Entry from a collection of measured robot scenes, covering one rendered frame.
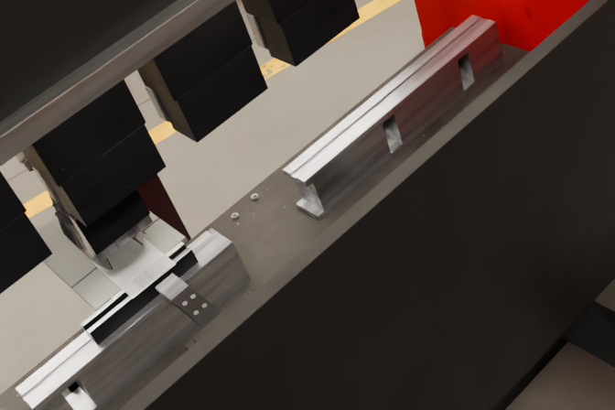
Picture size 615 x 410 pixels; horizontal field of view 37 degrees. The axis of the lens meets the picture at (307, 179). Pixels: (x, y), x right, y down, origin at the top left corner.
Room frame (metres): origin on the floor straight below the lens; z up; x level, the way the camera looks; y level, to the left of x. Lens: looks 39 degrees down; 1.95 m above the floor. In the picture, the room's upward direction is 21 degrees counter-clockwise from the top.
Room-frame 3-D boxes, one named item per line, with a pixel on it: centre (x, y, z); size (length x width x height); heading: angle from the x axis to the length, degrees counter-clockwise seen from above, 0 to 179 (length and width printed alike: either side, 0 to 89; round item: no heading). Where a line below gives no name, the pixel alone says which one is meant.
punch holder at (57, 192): (1.09, 0.26, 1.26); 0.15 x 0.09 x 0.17; 118
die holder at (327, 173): (1.33, -0.20, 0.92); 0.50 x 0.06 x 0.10; 118
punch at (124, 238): (1.07, 0.29, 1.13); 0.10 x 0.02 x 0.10; 118
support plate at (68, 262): (1.21, 0.36, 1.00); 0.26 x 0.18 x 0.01; 28
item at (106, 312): (1.06, 0.30, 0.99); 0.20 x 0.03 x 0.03; 118
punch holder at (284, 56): (1.28, -0.09, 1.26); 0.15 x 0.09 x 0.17; 118
